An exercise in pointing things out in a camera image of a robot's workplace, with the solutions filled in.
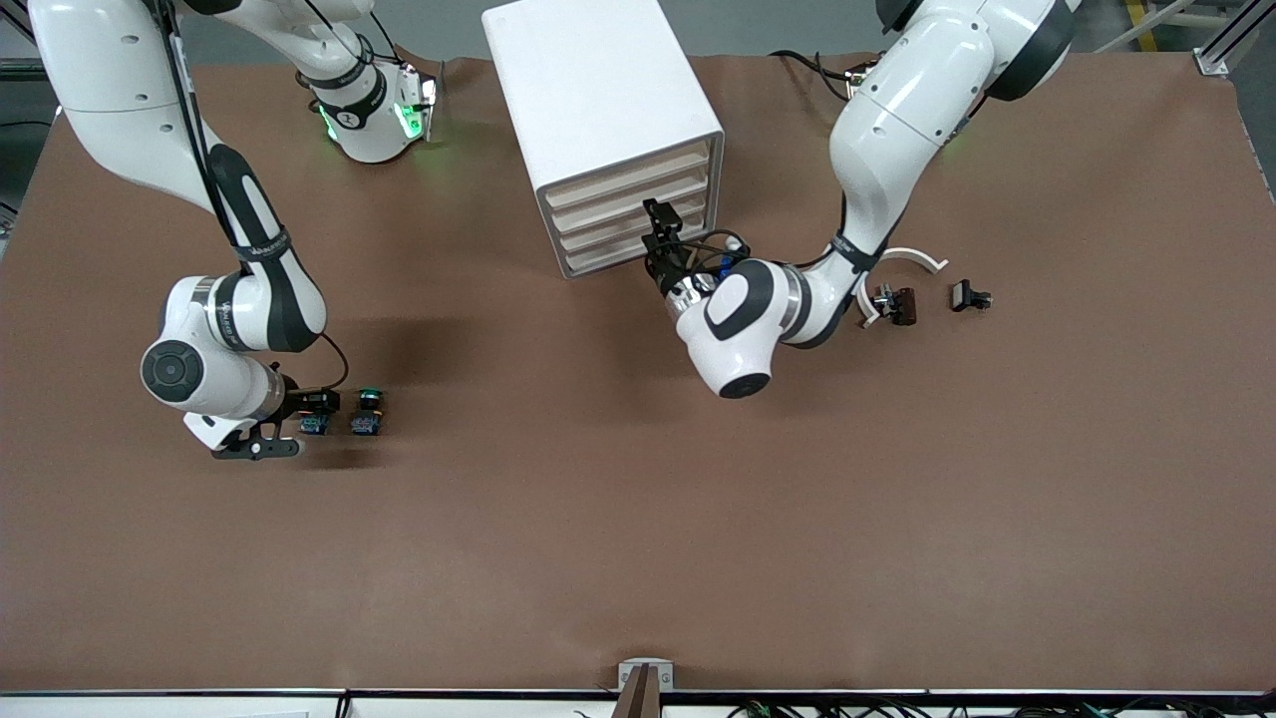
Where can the red push button switch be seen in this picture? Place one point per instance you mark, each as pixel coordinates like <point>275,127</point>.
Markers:
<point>315,426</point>

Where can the white table edge rail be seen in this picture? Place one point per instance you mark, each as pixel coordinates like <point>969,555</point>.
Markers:
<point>150,706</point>

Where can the white curved plastic piece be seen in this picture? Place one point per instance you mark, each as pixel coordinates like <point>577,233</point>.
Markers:
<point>922,256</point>

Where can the grey metal bracket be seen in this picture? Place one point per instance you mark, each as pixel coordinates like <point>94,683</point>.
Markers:
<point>628,666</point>

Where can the brown paper table cover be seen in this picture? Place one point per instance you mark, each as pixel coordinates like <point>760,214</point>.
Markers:
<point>638,499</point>

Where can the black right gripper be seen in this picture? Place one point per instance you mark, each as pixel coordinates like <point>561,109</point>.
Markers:
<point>302,403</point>

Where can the green push button switch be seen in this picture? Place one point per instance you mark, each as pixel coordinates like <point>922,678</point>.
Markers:
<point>368,411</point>

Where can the black small clip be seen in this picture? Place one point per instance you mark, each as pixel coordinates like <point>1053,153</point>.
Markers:
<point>965,296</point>

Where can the aluminium frame profile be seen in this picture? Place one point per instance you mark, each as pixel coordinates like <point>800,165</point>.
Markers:
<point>1214,62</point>

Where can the white plastic drawer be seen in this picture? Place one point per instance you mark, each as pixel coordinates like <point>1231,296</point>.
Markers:
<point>628,175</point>
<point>608,203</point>
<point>608,249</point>
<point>608,226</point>

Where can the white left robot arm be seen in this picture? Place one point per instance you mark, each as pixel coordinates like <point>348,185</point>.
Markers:
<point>897,130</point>

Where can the brown small component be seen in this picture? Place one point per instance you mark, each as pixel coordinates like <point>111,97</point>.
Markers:
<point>902,305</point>

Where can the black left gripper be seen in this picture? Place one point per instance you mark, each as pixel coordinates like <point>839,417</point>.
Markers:
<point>665,267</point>

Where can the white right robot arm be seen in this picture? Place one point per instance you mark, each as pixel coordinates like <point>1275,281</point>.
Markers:
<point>110,100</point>

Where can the white drawer cabinet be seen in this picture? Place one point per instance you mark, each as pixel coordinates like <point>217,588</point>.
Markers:
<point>588,90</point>

